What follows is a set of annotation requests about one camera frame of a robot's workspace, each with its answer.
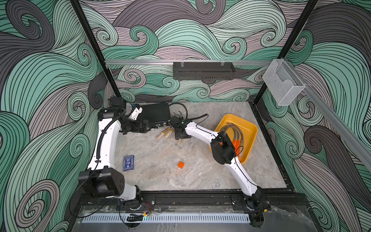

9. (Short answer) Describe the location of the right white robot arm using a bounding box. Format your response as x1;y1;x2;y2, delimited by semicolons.
169;102;270;213

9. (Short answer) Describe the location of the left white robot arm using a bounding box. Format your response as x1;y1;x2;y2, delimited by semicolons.
78;97;151;204

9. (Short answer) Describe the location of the black ribbed storage case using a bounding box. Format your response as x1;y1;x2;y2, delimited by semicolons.
137;102;171;129

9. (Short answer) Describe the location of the small orange block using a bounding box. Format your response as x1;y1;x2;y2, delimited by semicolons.
178;161;184;169

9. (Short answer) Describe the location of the blue card pack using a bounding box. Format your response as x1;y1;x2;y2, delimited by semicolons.
123;155;135;172

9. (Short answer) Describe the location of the yellow plastic tray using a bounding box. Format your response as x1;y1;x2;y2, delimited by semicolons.
215;114;258;164

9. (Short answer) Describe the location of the wooden handle sickle with label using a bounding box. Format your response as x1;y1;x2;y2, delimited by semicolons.
157;127;171;139

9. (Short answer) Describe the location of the black wall shelf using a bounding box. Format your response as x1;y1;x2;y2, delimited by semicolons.
173;61;236;82

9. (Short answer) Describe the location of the white slotted cable duct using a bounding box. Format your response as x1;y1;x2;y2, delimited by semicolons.
82;213;250;224

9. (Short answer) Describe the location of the clear acrylic wall holder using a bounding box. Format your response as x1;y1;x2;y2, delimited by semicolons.
263;59;305;106

